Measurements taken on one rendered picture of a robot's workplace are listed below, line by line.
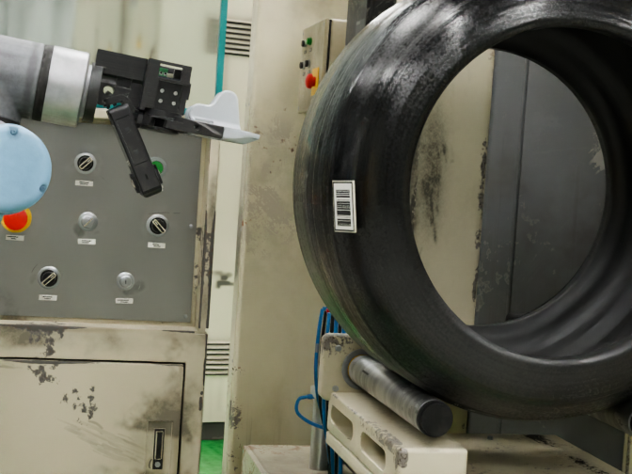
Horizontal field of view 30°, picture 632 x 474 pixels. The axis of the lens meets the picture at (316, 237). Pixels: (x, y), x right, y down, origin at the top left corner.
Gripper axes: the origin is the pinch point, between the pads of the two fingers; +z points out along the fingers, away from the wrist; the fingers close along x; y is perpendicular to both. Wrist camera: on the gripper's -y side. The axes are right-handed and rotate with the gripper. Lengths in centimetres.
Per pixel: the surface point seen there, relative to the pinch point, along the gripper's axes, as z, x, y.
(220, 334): 62, 360, -69
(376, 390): 24.6, 7.8, -29.2
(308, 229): 10.2, 2.7, -9.4
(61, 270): -17, 63, -25
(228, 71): 44, 359, 43
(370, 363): 25.7, 16.7, -26.8
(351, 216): 11.6, -11.6, -6.7
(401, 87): 14.6, -11.7, 8.9
